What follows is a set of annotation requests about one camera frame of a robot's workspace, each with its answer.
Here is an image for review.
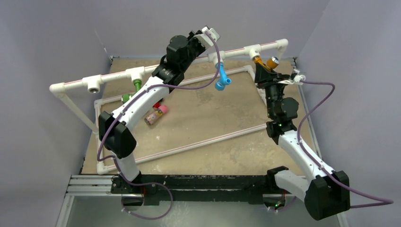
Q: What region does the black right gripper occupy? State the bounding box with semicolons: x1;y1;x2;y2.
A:
254;63;289;118

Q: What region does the orange water faucet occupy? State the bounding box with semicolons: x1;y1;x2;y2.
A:
253;56;279;71

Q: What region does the white PVC pipe frame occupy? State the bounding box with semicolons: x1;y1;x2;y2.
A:
49;39;288;164

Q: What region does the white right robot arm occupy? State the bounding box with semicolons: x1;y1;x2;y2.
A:
254;63;350;220

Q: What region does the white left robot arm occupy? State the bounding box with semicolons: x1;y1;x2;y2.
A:
98;27;220;193

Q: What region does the blue water faucet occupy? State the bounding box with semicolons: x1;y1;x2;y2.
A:
215;62;232;91

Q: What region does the green water faucet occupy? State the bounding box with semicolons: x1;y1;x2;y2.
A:
121;79;142;104

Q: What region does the red and black faucet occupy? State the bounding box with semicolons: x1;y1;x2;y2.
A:
152;99;163;109

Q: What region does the pink capped colourful bottle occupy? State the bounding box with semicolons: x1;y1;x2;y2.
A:
144;105;168;126

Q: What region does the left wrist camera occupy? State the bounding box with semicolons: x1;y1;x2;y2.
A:
194;26;220;49

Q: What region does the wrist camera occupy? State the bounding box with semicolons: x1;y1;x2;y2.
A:
279;69;306;85
194;26;220;49

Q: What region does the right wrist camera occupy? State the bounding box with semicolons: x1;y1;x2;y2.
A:
279;69;306;85

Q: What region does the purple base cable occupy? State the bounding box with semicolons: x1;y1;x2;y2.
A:
120;182;174;221

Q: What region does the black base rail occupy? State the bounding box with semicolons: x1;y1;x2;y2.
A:
111;175;289;207

